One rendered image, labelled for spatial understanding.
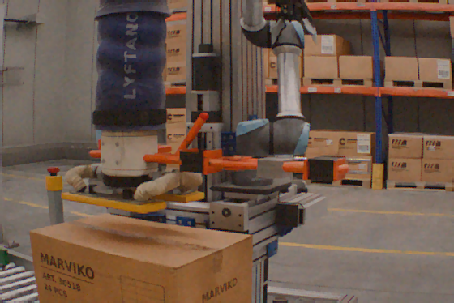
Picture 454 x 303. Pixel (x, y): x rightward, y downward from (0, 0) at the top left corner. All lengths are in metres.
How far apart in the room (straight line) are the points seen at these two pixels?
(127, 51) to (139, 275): 0.61
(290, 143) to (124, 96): 0.72
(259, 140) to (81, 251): 0.80
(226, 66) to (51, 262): 1.09
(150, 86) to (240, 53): 0.76
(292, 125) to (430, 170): 6.58
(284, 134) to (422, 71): 6.65
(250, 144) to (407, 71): 6.70
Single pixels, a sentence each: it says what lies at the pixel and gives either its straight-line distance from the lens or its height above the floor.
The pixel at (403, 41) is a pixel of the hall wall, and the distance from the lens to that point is 9.92.
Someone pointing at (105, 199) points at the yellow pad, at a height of 1.07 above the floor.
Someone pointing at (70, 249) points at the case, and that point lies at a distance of 1.59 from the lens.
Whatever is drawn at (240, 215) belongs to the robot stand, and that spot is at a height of 0.96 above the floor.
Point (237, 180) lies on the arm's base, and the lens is 2.00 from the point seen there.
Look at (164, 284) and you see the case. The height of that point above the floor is 0.89.
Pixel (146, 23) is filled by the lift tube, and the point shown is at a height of 1.56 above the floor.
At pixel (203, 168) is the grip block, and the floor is 1.17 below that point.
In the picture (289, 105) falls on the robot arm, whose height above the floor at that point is 1.32.
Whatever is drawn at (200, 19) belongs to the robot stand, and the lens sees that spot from 2.32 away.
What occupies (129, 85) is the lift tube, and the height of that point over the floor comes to 1.39.
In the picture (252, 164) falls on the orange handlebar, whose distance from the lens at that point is 1.36.
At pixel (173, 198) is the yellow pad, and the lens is 1.60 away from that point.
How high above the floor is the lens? 1.34
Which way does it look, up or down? 5 degrees down
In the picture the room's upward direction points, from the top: straight up
